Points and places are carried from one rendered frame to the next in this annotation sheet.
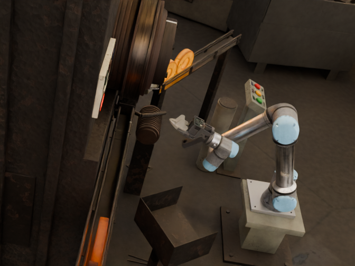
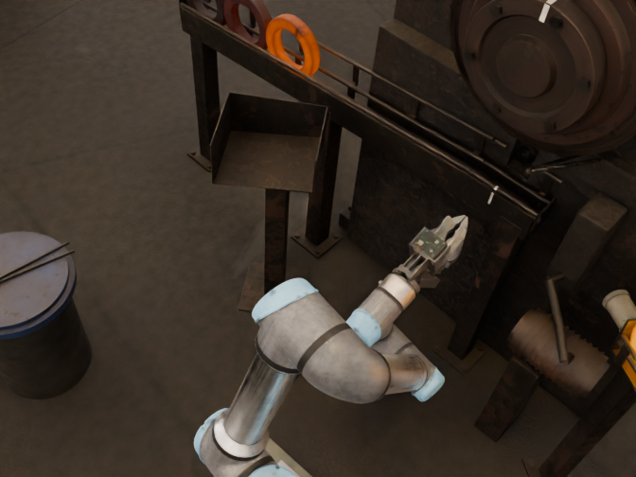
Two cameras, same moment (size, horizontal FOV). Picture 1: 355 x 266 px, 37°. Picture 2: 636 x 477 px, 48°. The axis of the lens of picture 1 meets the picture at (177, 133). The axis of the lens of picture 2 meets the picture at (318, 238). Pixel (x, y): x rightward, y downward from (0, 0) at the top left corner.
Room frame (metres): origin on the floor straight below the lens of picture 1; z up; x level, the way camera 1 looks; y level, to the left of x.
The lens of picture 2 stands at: (2.51, -0.90, 1.96)
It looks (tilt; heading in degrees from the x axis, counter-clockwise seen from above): 51 degrees down; 137
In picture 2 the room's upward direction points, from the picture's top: 6 degrees clockwise
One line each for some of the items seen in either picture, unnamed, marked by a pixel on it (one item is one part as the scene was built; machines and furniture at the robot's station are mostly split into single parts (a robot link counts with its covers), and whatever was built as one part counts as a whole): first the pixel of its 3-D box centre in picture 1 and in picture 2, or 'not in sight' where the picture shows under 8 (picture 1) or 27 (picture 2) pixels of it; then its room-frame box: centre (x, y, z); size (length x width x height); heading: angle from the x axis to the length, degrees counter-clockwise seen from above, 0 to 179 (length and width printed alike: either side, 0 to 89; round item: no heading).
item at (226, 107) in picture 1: (215, 135); not in sight; (2.63, -0.23, 0.26); 0.12 x 0.12 x 0.52
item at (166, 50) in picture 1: (164, 51); (530, 63); (1.93, 0.15, 1.11); 0.28 x 0.06 x 0.28; 8
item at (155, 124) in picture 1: (141, 151); (532, 390); (2.26, 0.16, 0.27); 0.22 x 0.13 x 0.53; 8
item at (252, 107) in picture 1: (242, 131); not in sight; (2.69, -0.39, 0.31); 0.24 x 0.16 x 0.62; 8
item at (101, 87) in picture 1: (104, 77); not in sight; (1.56, 0.31, 1.15); 0.26 x 0.02 x 0.18; 8
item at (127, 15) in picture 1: (122, 41); not in sight; (1.90, 0.33, 1.11); 0.47 x 0.10 x 0.47; 8
